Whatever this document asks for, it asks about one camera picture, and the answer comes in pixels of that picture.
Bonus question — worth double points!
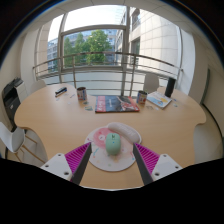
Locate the white and blue booklet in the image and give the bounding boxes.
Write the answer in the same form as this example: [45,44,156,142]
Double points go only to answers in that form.
[146,90,173,110]

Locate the white chair with wooden legs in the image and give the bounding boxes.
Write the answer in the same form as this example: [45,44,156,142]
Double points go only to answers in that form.
[0,121,48,164]

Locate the round pink printed mouse pad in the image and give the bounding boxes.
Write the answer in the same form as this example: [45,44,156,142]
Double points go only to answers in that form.
[84,121,143,173]

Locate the black and white printer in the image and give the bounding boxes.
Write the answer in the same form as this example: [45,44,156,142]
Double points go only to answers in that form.
[1,77,28,131]

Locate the printed cup with blue rim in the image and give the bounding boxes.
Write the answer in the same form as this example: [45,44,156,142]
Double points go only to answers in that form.
[136,90,148,105]

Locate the red and dark magazine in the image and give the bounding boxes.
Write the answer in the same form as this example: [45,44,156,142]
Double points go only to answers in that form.
[94,95,141,114]

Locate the black cylindrical speaker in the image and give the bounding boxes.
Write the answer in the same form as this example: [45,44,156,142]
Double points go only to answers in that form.
[164,77,177,99]

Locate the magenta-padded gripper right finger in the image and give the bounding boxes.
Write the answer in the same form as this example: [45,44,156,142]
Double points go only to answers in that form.
[132,142,184,186]

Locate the printed cup with red rim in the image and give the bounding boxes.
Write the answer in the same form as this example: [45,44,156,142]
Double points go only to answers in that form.
[76,86,88,101]

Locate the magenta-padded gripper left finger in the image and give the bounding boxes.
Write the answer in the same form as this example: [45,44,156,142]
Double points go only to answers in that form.
[39,142,93,186]

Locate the white chair backrest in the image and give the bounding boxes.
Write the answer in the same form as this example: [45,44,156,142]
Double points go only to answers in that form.
[143,73,160,94]
[29,79,47,96]

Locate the mint green computer mouse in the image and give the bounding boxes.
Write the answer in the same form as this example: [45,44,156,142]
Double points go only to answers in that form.
[105,132,122,156]

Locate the metal balcony railing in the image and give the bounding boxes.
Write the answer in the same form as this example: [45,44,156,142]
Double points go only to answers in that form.
[32,51,184,98]

